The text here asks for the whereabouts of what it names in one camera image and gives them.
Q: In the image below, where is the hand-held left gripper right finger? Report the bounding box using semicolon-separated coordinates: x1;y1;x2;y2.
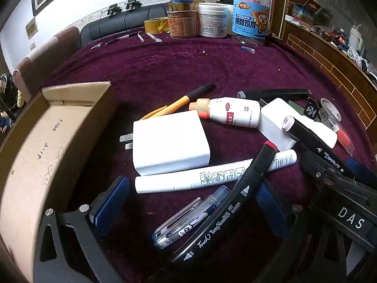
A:
255;180;348;283

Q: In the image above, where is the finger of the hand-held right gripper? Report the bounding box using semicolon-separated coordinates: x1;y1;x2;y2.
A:
302;150;356;194
345;157;377;187

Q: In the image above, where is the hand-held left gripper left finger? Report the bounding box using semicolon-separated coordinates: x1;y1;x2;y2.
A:
33;176;131;283

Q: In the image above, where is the black marker with white cap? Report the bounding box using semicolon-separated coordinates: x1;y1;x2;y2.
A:
281;115;357;180

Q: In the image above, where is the black marker with red cap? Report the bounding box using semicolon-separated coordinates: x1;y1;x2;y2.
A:
169;141;278;263

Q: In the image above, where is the small white charger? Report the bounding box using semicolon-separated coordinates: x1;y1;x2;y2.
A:
261;98;301;152

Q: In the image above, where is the clear plastic pen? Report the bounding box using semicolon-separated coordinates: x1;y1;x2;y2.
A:
152;185;230;249

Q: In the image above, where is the white paint marker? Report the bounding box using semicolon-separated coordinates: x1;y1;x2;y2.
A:
135;149;297;194

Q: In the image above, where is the large white charger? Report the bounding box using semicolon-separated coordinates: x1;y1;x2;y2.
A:
119;110;212;177

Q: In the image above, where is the black pen with grey end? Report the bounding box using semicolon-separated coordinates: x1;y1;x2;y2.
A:
236;88;312;102

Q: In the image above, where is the shallow cardboard box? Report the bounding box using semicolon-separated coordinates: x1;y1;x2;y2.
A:
0;81;118;283

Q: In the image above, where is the white bottle with orange cap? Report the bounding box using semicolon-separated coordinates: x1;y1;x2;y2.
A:
188;97;261;128

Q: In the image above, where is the yellow pen with black grip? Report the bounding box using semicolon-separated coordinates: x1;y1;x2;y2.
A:
140;83;216;120

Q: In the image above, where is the clear orange tube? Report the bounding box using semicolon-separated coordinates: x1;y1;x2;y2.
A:
320;106;354;155

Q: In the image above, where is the small green board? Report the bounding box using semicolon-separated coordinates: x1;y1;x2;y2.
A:
289;100;305;115

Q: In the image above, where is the wooden cabinet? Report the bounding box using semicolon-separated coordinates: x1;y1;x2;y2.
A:
269;0;377;130

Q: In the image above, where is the pile of cabinet clutter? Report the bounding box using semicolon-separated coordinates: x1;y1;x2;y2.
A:
312;21;377;79

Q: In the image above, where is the colourful printed box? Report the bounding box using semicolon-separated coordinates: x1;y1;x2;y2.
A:
290;3;313;21

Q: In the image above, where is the brown armchair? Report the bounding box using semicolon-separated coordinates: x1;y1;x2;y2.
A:
12;26;81;101

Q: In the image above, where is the clear jar with blue label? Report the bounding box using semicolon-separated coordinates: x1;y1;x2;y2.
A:
231;0;272;47

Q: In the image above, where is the thin black pen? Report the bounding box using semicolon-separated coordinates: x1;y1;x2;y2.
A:
104;32;142;44

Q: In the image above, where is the dark red box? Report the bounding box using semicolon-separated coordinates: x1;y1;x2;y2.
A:
302;0;323;14

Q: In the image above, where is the black leather sofa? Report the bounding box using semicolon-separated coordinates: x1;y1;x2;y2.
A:
80;4;170;44

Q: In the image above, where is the yellow tape roll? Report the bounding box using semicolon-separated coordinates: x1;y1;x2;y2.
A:
144;18;171;35

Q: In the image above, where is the white jar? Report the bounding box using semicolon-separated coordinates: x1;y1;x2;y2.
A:
197;2;229;38

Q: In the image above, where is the brown jar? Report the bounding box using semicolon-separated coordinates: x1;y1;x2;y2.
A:
166;10;198;39

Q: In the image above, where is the gold tape roll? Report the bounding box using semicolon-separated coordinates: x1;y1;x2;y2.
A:
168;1;197;12

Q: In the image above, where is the gold wall plaque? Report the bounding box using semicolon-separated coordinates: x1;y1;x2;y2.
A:
25;18;37;39

